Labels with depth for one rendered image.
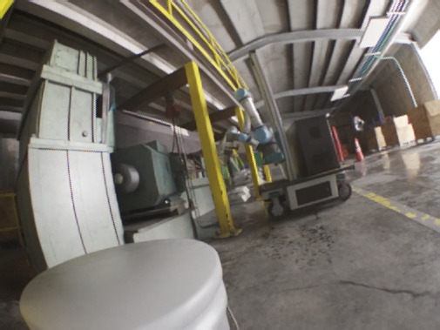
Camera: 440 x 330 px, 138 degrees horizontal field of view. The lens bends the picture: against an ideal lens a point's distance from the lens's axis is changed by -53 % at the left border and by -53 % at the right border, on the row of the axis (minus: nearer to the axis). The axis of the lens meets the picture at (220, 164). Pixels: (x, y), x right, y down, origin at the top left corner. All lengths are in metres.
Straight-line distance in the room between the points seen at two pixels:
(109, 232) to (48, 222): 0.38
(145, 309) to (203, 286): 0.06
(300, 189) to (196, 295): 1.48
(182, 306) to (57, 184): 0.96
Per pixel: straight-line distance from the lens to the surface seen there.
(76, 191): 1.07
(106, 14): 1.91
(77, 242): 1.07
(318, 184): 1.64
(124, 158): 1.37
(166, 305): 0.17
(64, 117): 1.25
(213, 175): 1.54
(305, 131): 1.73
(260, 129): 1.49
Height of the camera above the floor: 0.47
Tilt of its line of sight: 5 degrees up
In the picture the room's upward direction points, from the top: 13 degrees counter-clockwise
